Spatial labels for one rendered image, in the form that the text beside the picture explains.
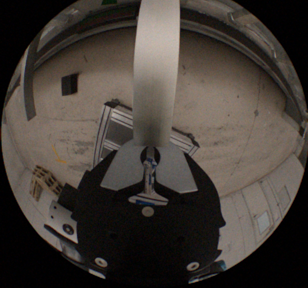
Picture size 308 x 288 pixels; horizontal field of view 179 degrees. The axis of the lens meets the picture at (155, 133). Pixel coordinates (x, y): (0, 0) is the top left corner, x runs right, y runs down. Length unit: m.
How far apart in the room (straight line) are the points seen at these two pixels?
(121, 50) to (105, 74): 0.26
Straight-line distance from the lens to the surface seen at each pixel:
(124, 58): 0.99
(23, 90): 0.25
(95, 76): 1.08
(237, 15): 0.36
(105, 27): 0.98
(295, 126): 2.54
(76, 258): 0.49
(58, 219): 0.33
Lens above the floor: 0.94
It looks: 60 degrees down
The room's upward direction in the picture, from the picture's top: 180 degrees clockwise
